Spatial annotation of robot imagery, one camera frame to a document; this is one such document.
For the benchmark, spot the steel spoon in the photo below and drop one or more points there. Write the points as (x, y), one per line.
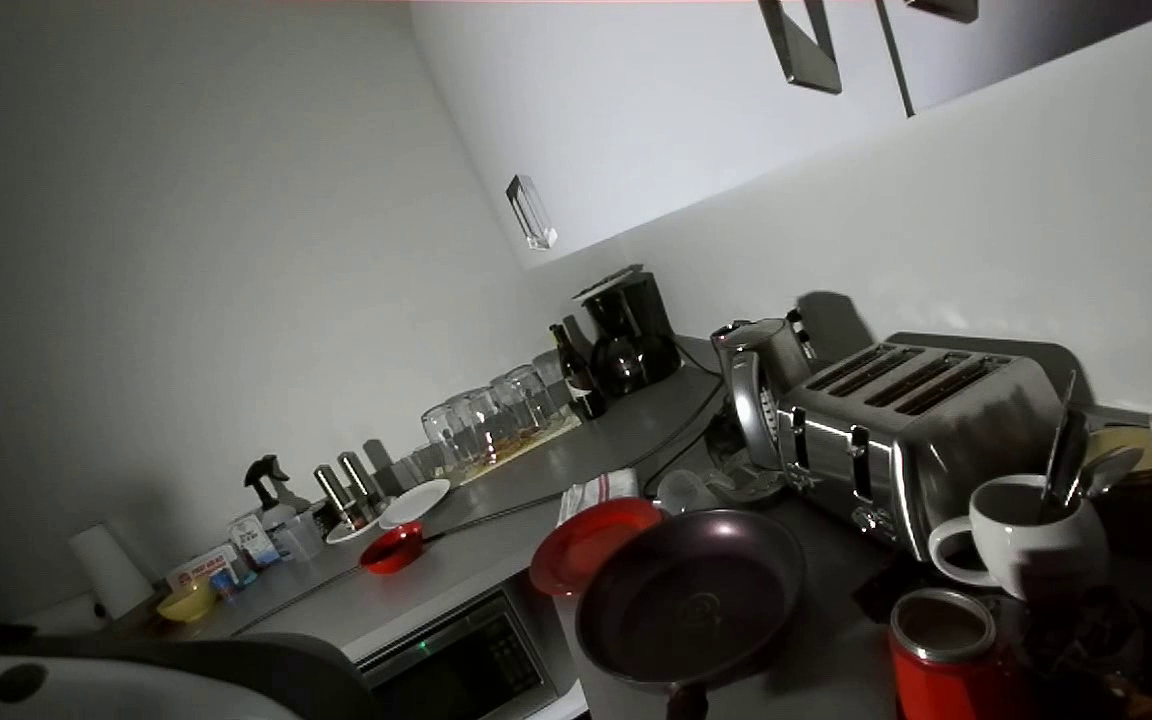
(1111, 475)

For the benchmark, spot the steel four-slot toaster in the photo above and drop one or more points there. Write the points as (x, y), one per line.
(920, 427)

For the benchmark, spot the red cup with steel rim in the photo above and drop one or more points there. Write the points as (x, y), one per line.
(941, 661)

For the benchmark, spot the clear drinking glass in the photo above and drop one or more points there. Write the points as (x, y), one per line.
(520, 401)
(555, 381)
(455, 436)
(497, 421)

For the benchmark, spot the white plate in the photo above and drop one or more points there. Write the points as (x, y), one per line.
(413, 506)

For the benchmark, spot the red bowl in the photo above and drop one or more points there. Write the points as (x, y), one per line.
(392, 550)

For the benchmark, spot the dark glass bottle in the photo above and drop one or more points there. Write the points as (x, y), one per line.
(576, 366)

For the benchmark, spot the small white blue box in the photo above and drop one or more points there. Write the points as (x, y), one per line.
(257, 545)

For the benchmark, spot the small yellow bowl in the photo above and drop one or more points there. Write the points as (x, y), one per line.
(186, 607)

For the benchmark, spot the red plate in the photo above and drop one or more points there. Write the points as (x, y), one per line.
(590, 542)

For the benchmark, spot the built-in oven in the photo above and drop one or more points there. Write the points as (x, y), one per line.
(471, 666)

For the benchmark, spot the steel shaker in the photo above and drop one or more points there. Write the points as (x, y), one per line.
(382, 466)
(357, 480)
(331, 499)

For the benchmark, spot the white folded napkin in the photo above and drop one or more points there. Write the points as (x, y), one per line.
(596, 490)

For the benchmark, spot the black drip coffee maker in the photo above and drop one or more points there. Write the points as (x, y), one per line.
(631, 333)

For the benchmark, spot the yellow sponge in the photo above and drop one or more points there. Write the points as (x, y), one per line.
(1120, 445)

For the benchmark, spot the white box with red print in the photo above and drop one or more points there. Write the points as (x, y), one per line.
(211, 568)

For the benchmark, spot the dark cylindrical canister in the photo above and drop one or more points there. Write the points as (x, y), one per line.
(836, 324)

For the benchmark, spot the steel electric kettle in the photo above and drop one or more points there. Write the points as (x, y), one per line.
(756, 384)

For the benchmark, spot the white ceramic mug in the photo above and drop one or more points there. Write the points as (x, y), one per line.
(1018, 533)

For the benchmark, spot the clear spray bottle black trigger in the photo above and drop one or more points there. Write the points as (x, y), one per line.
(287, 521)

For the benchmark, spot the white paper towel roll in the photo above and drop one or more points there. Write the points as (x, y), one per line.
(109, 572)

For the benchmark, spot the dark kitchen utensil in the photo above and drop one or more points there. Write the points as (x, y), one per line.
(1066, 445)

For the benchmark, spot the white upper wall cabinets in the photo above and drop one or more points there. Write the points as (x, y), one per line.
(669, 107)

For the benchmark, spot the dark nonstick frying pan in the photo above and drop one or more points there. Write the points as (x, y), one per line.
(689, 600)

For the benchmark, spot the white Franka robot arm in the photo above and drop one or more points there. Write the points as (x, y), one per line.
(137, 687)

